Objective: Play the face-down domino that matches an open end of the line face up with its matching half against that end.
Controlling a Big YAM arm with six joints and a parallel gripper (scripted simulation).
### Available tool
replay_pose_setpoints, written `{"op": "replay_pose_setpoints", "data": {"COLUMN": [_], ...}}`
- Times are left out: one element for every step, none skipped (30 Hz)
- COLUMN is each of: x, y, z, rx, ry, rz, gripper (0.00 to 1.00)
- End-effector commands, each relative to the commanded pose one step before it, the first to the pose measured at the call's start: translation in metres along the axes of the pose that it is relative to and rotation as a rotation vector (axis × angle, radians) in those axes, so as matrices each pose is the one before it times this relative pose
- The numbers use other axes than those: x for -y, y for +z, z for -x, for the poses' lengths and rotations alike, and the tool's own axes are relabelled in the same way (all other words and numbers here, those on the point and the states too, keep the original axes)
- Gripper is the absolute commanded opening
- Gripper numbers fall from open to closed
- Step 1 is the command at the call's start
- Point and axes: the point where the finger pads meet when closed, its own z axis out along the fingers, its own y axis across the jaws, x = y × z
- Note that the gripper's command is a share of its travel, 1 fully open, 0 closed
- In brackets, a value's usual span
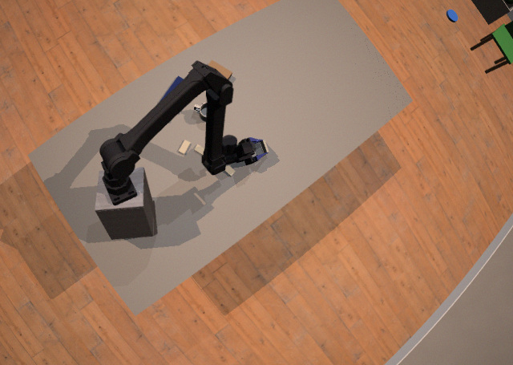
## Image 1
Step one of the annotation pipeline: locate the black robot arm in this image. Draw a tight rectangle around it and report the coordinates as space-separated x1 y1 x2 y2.
99 61 256 205

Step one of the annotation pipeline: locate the grey mug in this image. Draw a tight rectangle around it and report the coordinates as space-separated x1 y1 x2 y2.
194 103 207 122

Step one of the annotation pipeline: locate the dark blue notebook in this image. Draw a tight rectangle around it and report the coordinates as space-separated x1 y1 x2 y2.
161 76 183 100

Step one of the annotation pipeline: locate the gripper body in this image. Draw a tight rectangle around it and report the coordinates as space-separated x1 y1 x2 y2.
239 138 256 165

